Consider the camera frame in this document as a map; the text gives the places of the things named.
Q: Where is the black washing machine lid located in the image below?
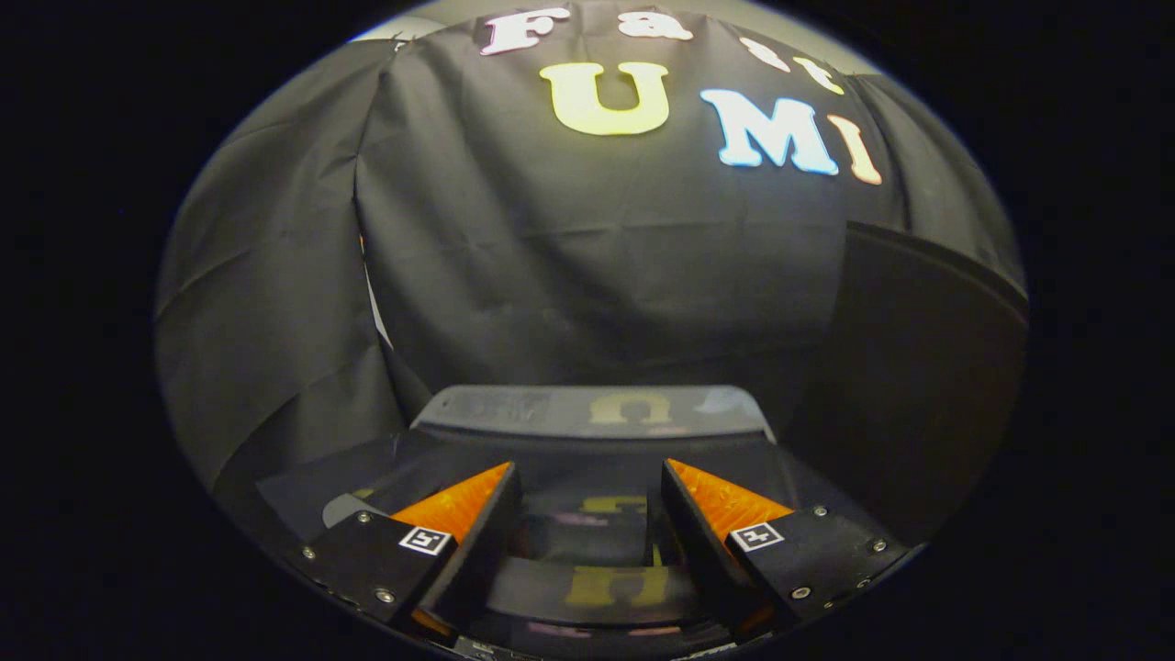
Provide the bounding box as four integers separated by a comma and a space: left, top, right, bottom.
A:
257, 428, 827, 651

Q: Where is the grey washing machine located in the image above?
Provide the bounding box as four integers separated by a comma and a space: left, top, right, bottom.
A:
255, 384, 887, 661

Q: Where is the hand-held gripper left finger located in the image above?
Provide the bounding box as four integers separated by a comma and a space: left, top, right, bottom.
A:
282, 462, 522, 646

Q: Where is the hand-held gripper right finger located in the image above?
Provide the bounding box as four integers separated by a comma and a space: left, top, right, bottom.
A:
661, 458, 922, 644

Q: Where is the beige cabinet with dark top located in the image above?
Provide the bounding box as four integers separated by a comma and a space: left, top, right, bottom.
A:
780, 220, 1029, 547

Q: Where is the black backdrop cloth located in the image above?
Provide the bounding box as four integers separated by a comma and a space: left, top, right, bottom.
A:
154, 0, 1027, 515

